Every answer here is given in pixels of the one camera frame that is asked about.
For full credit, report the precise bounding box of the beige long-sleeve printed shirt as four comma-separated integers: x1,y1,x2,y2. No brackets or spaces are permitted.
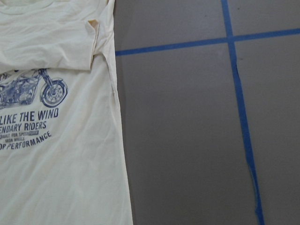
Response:
0,0,133,225

